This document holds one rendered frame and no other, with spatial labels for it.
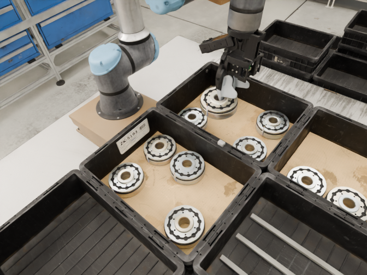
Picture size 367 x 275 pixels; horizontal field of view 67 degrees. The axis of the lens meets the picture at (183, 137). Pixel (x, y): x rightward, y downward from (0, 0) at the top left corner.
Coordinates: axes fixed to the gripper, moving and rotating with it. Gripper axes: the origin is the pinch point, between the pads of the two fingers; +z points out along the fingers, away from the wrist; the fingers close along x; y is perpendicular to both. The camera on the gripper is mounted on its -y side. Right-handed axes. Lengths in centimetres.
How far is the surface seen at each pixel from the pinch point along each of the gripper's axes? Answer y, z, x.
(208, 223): 15.3, 20.3, -25.4
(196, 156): 0.7, 15.8, -12.5
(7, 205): -45, 38, -56
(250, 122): 5.0, 15.5, 11.9
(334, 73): 7, 46, 123
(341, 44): 1, 34, 138
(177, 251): 16.3, 12.0, -39.0
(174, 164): -2.7, 16.6, -18.5
